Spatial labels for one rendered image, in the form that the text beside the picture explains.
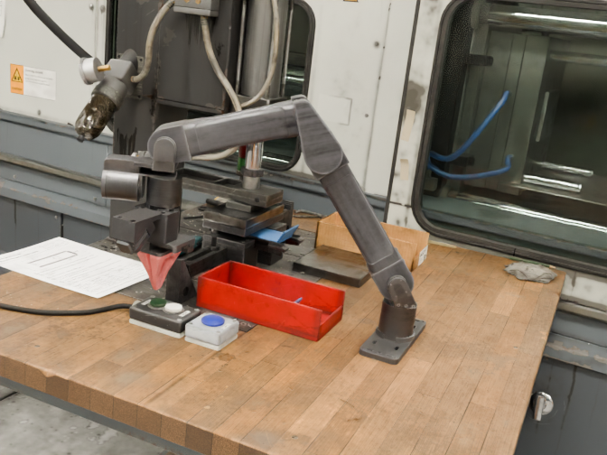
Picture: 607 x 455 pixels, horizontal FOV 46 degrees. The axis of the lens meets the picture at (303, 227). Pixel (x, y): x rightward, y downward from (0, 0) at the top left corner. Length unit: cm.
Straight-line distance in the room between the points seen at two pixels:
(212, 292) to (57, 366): 33
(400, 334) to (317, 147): 37
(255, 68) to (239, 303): 48
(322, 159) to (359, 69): 95
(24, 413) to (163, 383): 170
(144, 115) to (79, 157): 112
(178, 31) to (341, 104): 72
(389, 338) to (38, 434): 162
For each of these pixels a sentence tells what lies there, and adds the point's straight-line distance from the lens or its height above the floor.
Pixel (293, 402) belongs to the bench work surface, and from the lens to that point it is 108.
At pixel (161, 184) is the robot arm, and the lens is 119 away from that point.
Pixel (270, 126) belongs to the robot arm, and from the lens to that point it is 117.
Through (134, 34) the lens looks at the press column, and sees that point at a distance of 160.
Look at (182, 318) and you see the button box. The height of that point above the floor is 93.
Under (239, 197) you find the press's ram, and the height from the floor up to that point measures 106.
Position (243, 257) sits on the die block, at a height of 96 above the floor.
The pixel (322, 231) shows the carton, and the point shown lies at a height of 95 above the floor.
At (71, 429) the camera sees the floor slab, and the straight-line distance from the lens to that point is 268.
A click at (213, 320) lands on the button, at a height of 94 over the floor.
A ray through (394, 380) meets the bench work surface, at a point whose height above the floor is 90.
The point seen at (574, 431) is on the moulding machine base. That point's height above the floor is 46.
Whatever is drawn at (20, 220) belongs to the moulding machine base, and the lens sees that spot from 297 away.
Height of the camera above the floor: 144
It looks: 16 degrees down
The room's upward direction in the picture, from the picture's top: 7 degrees clockwise
